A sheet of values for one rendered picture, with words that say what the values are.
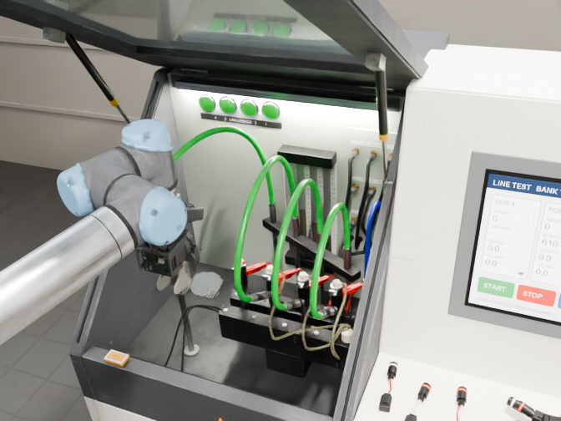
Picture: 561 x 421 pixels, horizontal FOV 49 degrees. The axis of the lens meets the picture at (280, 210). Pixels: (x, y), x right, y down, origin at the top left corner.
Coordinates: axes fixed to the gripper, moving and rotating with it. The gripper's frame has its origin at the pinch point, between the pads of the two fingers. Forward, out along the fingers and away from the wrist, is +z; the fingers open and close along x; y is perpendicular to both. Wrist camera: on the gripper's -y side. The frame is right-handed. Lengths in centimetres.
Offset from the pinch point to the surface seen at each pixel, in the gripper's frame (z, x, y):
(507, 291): 5, 59, -24
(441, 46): -26, 34, -73
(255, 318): 25.6, 3.9, -20.4
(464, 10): 4, 21, -213
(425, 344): 21, 44, -21
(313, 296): 3.7, 23.5, -9.2
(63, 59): 42, -211, -203
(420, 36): -26, 28, -79
